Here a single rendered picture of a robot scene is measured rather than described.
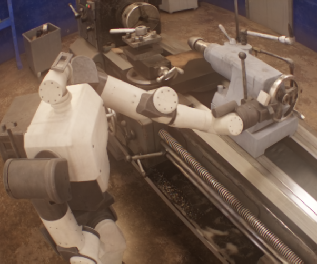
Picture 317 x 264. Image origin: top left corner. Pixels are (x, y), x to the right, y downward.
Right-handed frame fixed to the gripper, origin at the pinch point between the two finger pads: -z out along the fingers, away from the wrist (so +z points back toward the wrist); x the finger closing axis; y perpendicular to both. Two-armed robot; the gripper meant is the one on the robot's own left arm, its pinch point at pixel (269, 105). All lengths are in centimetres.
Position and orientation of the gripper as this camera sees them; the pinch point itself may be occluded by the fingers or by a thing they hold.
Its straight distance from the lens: 140.8
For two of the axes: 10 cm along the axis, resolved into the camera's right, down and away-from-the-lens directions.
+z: -8.6, 3.4, -3.8
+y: -0.6, -8.1, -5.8
